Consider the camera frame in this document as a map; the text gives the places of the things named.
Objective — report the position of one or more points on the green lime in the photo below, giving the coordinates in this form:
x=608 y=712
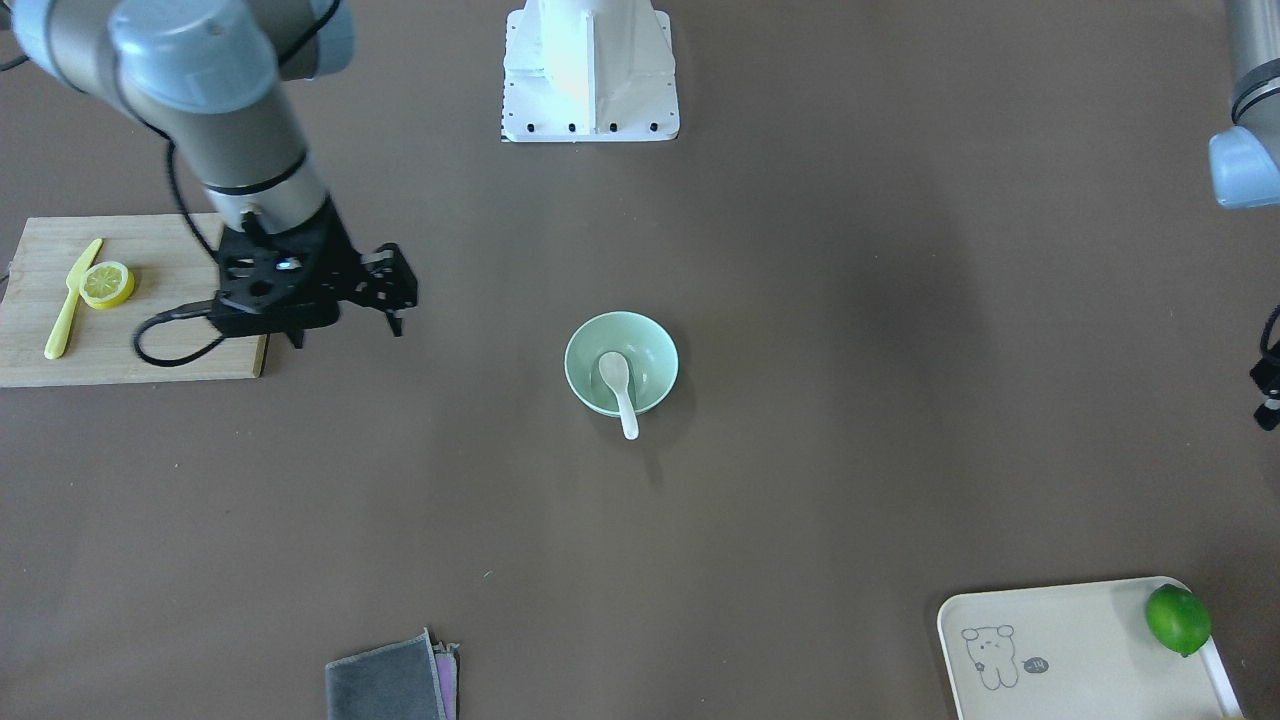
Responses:
x=1177 y=619

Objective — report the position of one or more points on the lemon slice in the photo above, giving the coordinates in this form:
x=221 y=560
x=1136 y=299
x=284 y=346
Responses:
x=107 y=285

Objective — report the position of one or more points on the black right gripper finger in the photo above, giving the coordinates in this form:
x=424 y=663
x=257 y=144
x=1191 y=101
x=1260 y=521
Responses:
x=395 y=322

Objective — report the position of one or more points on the gray folded cloth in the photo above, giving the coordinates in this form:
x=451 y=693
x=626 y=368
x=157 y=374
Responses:
x=414 y=679

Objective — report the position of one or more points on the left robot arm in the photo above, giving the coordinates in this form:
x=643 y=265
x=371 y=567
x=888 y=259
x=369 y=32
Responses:
x=1244 y=160

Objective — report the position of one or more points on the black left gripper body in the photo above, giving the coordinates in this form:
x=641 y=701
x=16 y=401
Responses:
x=1268 y=384

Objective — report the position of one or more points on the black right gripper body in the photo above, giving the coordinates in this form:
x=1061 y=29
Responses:
x=344 y=262

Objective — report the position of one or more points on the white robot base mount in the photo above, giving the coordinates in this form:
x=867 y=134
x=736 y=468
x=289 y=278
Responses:
x=589 y=71

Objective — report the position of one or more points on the yellow plastic knife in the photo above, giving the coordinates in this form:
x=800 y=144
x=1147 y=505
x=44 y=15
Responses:
x=58 y=340

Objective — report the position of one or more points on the cream serving tray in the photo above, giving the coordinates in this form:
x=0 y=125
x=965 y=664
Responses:
x=1076 y=651

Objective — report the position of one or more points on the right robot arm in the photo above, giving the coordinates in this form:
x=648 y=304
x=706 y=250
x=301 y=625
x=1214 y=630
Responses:
x=209 y=76

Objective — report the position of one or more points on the white ceramic spoon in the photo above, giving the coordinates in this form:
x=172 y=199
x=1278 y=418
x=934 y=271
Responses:
x=615 y=373

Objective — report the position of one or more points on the mint green bowl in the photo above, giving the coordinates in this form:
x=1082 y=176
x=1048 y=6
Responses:
x=651 y=353

